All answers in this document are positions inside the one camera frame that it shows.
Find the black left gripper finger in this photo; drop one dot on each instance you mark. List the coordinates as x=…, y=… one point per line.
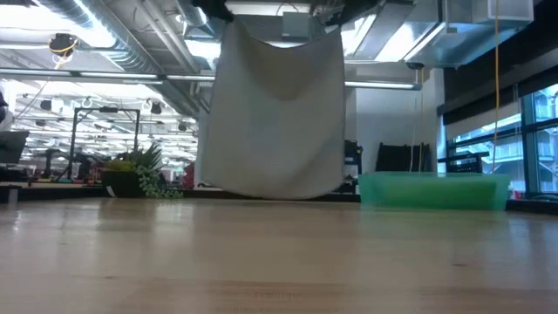
x=215, y=8

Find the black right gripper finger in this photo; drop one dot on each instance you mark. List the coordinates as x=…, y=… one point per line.
x=355, y=8

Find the grey waffle microfiber towel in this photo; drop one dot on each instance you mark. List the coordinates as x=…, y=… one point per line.
x=274, y=131

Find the teal plastic basket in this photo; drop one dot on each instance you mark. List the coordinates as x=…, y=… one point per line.
x=370, y=192

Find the black folding panel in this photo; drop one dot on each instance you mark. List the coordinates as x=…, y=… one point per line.
x=399, y=157

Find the potted succulent plant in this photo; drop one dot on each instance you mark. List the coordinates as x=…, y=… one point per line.
x=131, y=174

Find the black monitor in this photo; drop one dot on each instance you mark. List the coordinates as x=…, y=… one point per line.
x=12, y=146

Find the silver ventilation duct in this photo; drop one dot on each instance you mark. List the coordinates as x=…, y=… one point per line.
x=462, y=39

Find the black robot rig frame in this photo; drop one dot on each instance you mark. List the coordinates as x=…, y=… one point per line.
x=74, y=139

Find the black aluminium table frame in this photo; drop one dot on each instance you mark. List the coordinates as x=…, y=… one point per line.
x=52, y=193

